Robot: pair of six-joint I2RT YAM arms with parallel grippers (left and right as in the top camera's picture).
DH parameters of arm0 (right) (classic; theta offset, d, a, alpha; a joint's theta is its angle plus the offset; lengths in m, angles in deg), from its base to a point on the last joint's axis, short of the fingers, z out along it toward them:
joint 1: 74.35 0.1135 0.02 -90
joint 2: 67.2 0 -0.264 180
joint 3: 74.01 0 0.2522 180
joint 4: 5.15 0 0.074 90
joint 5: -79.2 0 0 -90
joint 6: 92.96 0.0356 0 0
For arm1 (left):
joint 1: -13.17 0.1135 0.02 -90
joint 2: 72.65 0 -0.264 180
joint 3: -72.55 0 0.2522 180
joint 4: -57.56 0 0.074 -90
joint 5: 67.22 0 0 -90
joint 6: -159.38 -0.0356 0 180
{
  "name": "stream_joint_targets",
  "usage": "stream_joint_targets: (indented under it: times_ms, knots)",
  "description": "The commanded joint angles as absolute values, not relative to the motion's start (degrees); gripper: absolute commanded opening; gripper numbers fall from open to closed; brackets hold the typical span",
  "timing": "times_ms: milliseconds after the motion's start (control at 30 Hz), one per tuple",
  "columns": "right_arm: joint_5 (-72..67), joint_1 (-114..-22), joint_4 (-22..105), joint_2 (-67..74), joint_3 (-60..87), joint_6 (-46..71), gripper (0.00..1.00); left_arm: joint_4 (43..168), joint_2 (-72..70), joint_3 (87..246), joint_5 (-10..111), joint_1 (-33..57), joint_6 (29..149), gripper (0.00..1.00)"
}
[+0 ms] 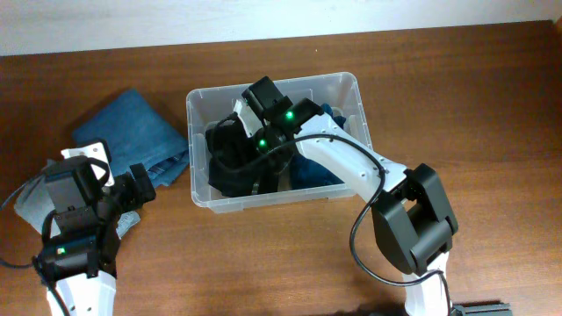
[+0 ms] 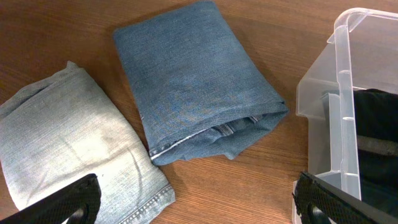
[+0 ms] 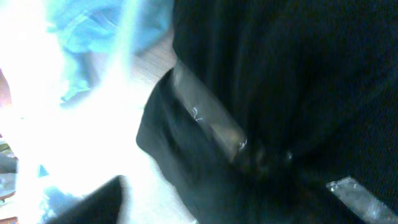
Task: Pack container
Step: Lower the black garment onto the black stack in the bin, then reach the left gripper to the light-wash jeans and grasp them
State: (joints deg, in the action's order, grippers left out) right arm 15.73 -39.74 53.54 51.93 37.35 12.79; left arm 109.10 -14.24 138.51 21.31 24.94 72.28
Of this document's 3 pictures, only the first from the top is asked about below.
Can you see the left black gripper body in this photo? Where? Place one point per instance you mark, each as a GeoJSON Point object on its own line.
{"type": "Point", "coordinates": [141, 184]}

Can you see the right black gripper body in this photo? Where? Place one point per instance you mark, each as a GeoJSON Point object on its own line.
{"type": "Point", "coordinates": [268, 145]}

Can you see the black taped clothing bundle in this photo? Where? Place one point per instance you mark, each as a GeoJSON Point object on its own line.
{"type": "Point", "coordinates": [267, 182]}

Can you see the dark navy clothing bundle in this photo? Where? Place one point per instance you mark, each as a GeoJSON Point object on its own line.
{"type": "Point", "coordinates": [231, 152]}

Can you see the blue taped clothing bundle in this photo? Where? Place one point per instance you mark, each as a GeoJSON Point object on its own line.
{"type": "Point", "coordinates": [305, 174]}

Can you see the dark blue jeans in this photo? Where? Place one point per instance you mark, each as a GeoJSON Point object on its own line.
{"type": "Point", "coordinates": [136, 133]}

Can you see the light blue jeans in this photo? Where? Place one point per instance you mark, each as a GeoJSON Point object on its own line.
{"type": "Point", "coordinates": [34, 203]}

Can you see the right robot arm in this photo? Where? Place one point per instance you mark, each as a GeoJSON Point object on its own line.
{"type": "Point", "coordinates": [412, 217]}

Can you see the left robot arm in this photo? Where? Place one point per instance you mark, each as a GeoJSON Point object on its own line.
{"type": "Point", "coordinates": [77, 262]}

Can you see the clear plastic storage container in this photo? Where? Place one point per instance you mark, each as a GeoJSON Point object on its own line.
{"type": "Point", "coordinates": [207, 106]}

